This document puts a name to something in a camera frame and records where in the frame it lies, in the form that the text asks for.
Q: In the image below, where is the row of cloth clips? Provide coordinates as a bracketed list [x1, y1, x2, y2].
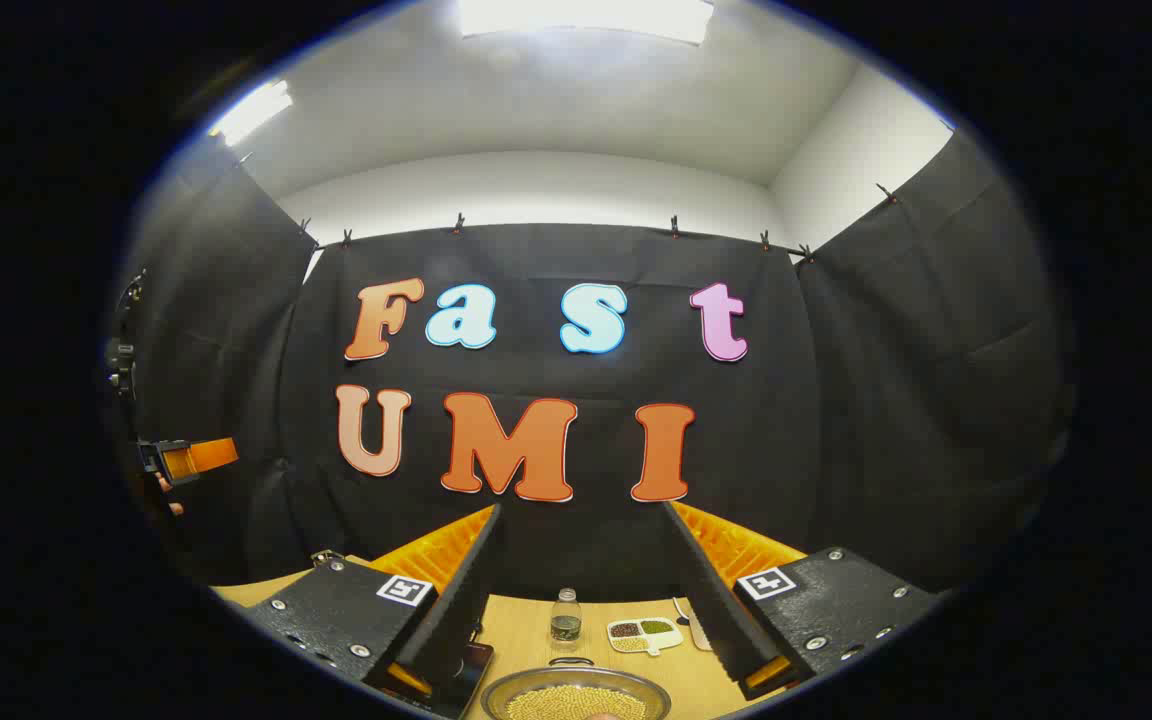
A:
[234, 150, 899, 265]

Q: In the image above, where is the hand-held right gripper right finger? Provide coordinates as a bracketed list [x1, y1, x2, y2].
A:
[661, 500, 943, 703]

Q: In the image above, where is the clear plastic water bottle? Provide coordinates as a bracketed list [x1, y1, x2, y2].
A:
[549, 588, 584, 644]

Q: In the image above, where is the black induction cooktop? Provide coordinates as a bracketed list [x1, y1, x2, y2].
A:
[433, 641, 495, 719]

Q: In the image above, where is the large ceiling light panel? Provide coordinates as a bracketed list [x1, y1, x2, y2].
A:
[458, 0, 715, 46]

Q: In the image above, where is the small ceiling light panel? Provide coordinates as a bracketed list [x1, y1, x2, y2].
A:
[210, 79, 295, 147]

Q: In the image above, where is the black backdrop cloth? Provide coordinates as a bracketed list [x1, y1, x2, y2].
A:
[106, 130, 1077, 601]

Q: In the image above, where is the pile of soybeans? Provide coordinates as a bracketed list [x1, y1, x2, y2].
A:
[504, 684, 649, 720]

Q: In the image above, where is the white divided bean dish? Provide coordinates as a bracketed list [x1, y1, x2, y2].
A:
[605, 616, 685, 657]

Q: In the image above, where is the white spoon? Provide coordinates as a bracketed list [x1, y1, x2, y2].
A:
[672, 597, 713, 652]

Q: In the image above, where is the steel pot with black handle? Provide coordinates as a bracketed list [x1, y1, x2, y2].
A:
[481, 656, 673, 720]

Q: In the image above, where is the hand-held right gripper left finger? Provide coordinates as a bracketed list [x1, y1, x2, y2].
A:
[236, 503, 505, 707]

